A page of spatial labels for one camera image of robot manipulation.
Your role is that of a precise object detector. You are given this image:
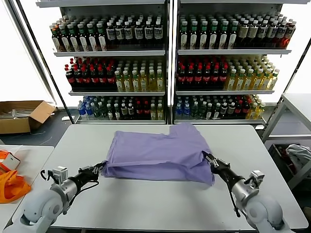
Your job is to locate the orange cloth bag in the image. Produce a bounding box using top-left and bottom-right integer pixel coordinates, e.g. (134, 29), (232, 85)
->
(0, 169), (33, 204)

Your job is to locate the purple t-shirt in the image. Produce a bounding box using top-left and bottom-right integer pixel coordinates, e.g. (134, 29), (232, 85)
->
(101, 122), (216, 187)

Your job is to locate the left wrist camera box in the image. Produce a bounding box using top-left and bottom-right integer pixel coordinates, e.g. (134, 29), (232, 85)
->
(47, 166), (68, 185)

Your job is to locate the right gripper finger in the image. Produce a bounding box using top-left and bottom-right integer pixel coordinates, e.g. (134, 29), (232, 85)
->
(203, 150), (228, 167)
(206, 157), (218, 173)

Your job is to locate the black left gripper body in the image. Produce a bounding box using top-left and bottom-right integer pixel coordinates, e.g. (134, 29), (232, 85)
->
(69, 169), (99, 188)

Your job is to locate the grey window frame post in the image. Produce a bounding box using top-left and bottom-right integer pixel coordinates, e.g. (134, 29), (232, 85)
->
(4, 0), (58, 107)

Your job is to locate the white side table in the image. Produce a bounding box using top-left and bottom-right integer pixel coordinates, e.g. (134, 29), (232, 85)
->
(0, 145), (55, 233)

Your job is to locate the open cardboard box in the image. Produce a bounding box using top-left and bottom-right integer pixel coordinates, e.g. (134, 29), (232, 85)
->
(0, 100), (57, 135)

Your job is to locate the clear plastic packaging bundle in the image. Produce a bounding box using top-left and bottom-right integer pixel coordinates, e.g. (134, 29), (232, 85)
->
(0, 108), (34, 120)

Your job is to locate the red-capped cola bottle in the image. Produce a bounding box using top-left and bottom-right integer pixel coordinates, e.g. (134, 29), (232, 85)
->
(97, 67), (107, 90)
(81, 67), (91, 90)
(219, 65), (229, 90)
(89, 67), (100, 90)
(186, 65), (195, 90)
(177, 65), (187, 90)
(235, 100), (243, 119)
(242, 100), (250, 119)
(135, 101), (143, 120)
(211, 65), (221, 90)
(194, 65), (204, 90)
(73, 67), (84, 90)
(65, 67), (76, 90)
(105, 67), (116, 90)
(203, 65), (212, 90)
(143, 101), (151, 120)

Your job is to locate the red item in crate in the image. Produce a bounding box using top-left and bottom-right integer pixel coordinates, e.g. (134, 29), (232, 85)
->
(278, 146), (290, 159)

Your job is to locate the beige-label dark drink bottle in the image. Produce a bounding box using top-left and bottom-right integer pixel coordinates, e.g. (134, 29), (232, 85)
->
(238, 20), (250, 48)
(247, 20), (259, 48)

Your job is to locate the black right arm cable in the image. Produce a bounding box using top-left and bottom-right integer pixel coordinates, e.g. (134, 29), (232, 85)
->
(227, 181), (242, 218)

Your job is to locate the grey metal shelf unit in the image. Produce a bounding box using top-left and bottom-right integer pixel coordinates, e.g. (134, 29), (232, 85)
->
(35, 0), (171, 125)
(173, 0), (297, 126)

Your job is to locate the crumpled grey white garment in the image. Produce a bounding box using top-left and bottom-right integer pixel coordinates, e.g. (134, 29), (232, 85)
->
(285, 144), (311, 176)

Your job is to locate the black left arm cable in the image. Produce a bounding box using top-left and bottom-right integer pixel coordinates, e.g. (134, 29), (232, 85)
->
(62, 181), (100, 216)

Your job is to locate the small white orange box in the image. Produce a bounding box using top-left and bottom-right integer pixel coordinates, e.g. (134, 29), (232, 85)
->
(0, 150), (22, 171)

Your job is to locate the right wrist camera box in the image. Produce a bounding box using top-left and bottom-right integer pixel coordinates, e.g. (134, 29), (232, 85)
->
(244, 169), (265, 192)

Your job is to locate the light grey side table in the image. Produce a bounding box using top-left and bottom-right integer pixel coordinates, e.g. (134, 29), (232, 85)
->
(261, 93), (311, 190)

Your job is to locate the white-capped red drink bottle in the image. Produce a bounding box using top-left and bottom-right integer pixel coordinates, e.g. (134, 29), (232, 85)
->
(283, 21), (297, 49)

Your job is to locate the dark storage crate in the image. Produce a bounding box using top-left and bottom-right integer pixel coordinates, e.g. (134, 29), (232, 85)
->
(268, 142), (301, 182)

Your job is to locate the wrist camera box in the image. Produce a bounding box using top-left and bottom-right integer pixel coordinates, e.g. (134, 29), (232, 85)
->
(244, 169), (265, 192)
(47, 166), (68, 185)

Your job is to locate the black slanted frame pole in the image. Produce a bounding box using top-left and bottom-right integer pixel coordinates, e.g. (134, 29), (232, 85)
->
(263, 38), (311, 128)
(15, 0), (76, 125)

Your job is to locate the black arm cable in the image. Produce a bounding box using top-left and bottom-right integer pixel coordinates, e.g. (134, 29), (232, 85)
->
(227, 181), (242, 218)
(62, 181), (100, 216)

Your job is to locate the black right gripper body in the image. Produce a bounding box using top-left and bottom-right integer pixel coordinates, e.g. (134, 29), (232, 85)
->
(214, 162), (244, 190)

